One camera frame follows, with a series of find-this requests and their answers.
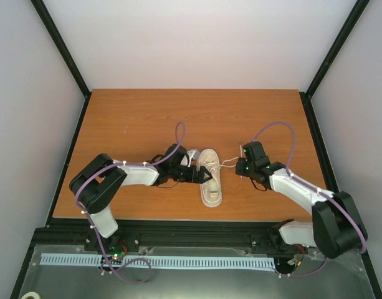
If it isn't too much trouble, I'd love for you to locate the right electronics board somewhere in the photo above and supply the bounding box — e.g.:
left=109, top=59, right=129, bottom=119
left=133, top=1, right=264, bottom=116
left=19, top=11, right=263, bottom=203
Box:
left=275, top=244, right=305, bottom=277

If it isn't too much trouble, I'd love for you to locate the light blue cable duct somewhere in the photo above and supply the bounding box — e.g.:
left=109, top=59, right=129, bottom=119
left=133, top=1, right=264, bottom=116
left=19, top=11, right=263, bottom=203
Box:
left=39, top=253, right=275, bottom=272

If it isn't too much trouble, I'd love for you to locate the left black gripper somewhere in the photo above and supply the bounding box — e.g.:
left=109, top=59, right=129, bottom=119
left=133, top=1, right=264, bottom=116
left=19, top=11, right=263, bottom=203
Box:
left=170, top=166, right=213, bottom=185

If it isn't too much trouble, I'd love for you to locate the electronics board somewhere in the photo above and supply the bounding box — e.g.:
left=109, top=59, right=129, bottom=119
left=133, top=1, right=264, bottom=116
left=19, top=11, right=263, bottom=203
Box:
left=275, top=244, right=305, bottom=277
left=101, top=240, right=128, bottom=264

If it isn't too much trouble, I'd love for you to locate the left electronics board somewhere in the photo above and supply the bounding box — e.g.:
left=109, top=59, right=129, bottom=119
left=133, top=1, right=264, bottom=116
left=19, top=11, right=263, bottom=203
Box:
left=101, top=240, right=128, bottom=264

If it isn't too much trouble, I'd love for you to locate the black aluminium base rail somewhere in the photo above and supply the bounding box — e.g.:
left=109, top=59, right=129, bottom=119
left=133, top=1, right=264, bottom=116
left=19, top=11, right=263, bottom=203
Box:
left=31, top=219, right=309, bottom=257

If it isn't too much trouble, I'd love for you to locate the left black frame post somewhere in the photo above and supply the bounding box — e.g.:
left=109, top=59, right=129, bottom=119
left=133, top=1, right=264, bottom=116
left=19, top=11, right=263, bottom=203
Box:
left=30, top=0, right=92, bottom=98

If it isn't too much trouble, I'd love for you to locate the right black frame post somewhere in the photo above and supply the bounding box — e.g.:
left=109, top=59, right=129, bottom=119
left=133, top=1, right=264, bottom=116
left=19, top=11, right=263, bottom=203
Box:
left=305, top=0, right=371, bottom=97

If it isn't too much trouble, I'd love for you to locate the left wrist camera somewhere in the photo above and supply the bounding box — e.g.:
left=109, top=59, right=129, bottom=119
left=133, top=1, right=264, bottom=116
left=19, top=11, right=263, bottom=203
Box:
left=186, top=149, right=200, bottom=163

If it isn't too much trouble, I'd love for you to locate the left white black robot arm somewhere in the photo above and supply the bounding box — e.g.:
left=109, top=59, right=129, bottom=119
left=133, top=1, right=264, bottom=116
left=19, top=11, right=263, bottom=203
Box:
left=69, top=144, right=213, bottom=251

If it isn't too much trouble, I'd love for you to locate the black frame post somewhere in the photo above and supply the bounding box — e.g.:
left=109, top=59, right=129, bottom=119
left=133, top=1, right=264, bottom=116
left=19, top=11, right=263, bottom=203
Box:
left=305, top=0, right=371, bottom=97
left=30, top=0, right=92, bottom=98

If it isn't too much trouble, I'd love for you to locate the beige lace sneaker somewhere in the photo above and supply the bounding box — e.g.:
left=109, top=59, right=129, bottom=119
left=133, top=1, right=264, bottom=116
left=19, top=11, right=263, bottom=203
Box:
left=196, top=149, right=222, bottom=208

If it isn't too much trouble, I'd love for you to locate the white tape roll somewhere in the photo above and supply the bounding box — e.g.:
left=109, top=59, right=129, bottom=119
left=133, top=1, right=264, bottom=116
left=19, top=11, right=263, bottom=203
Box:
left=21, top=292, right=41, bottom=299

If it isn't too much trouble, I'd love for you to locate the white shoelace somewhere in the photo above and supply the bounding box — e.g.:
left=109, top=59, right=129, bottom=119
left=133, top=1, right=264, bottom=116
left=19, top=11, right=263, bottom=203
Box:
left=205, top=157, right=238, bottom=174

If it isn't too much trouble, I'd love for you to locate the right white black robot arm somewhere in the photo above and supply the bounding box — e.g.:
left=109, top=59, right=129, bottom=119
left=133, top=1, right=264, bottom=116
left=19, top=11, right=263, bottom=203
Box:
left=236, top=141, right=368, bottom=259

